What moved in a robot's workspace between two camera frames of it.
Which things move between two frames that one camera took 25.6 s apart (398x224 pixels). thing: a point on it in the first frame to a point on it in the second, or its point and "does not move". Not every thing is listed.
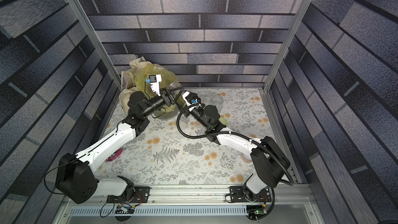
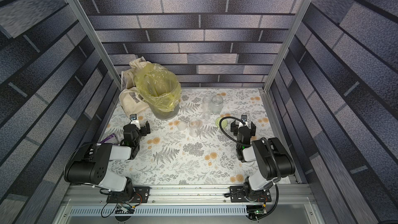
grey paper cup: x=175 y=89 to x=194 y=128
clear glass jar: x=207 y=100 does not move
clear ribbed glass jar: x=218 y=101 does not move
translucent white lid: x=183 y=125 does not move
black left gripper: x=169 y=101 to x=143 y=129
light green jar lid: x=223 y=121 does not move
